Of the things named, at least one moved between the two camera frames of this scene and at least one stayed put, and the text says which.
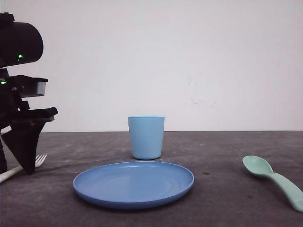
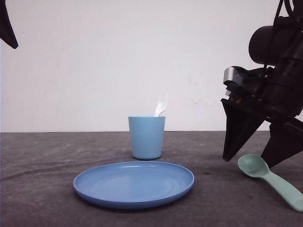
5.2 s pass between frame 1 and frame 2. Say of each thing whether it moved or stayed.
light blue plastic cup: stayed
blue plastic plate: stayed
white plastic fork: moved
